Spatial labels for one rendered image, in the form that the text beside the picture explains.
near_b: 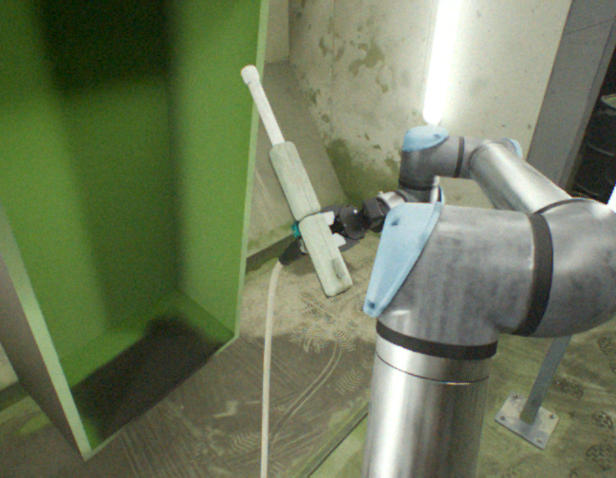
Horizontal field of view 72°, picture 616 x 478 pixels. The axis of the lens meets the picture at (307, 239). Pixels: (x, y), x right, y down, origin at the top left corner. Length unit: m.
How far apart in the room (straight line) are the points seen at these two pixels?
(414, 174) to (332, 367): 1.32
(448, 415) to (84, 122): 1.07
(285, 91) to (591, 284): 2.83
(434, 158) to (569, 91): 1.46
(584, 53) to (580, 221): 1.90
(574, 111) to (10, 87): 2.13
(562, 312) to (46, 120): 1.09
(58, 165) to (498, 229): 1.07
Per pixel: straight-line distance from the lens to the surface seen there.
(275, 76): 3.12
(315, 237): 0.78
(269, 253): 2.69
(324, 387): 2.01
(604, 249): 0.43
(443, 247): 0.38
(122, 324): 1.71
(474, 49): 2.47
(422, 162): 0.94
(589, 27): 2.31
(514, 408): 2.18
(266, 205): 2.72
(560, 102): 2.36
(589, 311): 0.43
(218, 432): 1.92
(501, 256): 0.39
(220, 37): 1.13
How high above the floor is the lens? 1.61
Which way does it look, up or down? 32 degrees down
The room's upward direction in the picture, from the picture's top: straight up
